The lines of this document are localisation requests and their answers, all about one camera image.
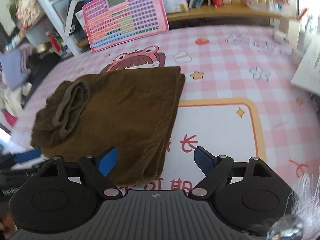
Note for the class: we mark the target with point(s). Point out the pink checkered table mat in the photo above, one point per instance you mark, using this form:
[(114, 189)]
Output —
[(237, 100)]

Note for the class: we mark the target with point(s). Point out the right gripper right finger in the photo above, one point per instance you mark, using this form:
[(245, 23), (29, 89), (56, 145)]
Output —
[(215, 169)]

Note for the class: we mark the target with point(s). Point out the black tray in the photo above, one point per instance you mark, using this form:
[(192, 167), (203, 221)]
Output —
[(40, 65)]

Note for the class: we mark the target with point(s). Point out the pink keyboard learning toy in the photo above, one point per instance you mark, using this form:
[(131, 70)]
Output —
[(112, 22)]

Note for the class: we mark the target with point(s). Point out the white bookshelf frame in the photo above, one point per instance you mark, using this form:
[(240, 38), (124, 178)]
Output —
[(58, 24)]

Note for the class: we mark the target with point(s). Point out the brass bowl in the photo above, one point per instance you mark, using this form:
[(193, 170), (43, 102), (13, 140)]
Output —
[(41, 48)]

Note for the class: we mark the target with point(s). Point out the purple folded garment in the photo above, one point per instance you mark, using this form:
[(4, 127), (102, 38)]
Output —
[(14, 73)]

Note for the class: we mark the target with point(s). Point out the red hanging tassel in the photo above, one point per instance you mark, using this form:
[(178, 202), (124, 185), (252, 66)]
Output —
[(54, 42)]

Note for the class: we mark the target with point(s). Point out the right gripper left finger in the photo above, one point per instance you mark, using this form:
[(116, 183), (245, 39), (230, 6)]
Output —
[(96, 170)]

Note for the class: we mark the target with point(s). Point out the brown garment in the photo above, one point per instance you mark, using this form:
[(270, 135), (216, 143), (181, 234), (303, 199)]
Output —
[(132, 110)]

